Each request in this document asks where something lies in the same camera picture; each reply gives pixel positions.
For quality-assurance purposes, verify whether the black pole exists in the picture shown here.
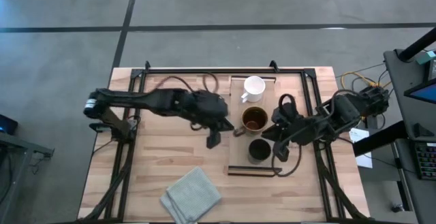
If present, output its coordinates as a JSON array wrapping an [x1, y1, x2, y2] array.
[[397, 28, 436, 63]]

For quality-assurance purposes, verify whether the wooden shelf with black ends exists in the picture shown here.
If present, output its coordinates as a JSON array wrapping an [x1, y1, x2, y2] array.
[[226, 75, 283, 178]]

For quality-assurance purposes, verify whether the blue-screen monitor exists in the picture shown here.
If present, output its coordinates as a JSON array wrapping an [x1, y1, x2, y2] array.
[[403, 77, 436, 105]]

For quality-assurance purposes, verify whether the black device with blue light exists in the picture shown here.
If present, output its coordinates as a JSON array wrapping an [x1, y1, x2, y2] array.
[[0, 114, 19, 136]]

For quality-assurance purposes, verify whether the black aluminium table frame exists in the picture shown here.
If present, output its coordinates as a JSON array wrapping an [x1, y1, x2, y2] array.
[[76, 66, 371, 223]]

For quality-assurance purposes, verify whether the teal box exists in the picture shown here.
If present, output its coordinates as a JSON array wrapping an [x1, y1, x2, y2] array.
[[416, 50, 436, 65]]

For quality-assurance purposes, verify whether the yellow cable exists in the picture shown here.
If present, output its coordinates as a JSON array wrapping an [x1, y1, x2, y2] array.
[[340, 71, 391, 90]]

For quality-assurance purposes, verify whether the black triangular bracket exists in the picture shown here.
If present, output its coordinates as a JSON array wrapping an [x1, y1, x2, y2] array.
[[413, 123, 435, 138]]

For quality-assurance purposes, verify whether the brown glazed mug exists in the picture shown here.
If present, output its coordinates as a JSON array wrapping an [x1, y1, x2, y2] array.
[[232, 106, 269, 138]]

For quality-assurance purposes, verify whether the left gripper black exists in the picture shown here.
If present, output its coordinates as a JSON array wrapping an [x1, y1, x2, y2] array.
[[182, 90, 236, 150]]

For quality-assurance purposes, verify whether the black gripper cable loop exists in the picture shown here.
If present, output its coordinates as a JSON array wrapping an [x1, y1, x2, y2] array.
[[278, 93, 298, 111], [270, 144, 303, 178]]

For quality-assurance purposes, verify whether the black support bar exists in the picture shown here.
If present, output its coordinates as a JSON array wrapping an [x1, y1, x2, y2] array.
[[352, 120, 408, 158]]

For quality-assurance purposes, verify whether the dark grey side desk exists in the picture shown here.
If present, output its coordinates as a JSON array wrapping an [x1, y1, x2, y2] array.
[[383, 48, 436, 224]]

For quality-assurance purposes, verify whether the black keypad with coloured keys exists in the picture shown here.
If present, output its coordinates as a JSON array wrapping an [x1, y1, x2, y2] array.
[[412, 141, 436, 180]]

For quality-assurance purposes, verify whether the white paper sheet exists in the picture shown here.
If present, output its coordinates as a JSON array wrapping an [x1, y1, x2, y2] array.
[[347, 127, 374, 170]]

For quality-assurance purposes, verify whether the white ceramic mug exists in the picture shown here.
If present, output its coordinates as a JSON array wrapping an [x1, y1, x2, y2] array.
[[240, 75, 266, 103]]

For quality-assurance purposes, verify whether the black cup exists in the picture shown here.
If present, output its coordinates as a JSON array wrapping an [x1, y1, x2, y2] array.
[[247, 138, 273, 165]]

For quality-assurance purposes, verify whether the grey metal cart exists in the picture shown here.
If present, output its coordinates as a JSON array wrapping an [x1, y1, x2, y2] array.
[[0, 130, 55, 224]]

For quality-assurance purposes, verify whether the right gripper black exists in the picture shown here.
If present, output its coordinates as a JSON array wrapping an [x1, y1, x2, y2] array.
[[261, 103, 313, 162]]

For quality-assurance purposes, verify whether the grey folded cloth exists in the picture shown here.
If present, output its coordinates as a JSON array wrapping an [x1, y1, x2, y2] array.
[[159, 165, 222, 224]]

